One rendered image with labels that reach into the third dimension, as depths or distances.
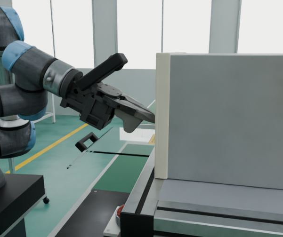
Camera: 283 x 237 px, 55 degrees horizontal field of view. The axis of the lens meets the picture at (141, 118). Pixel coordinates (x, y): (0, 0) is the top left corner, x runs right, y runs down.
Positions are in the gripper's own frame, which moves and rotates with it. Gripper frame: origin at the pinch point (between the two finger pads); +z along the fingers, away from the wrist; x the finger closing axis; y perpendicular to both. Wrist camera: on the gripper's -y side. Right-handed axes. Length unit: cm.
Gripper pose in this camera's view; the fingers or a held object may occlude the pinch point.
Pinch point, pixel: (153, 116)
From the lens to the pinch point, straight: 58.6
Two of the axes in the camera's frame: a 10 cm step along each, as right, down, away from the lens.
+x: -2.1, 2.3, -9.5
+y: -4.1, 8.6, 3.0
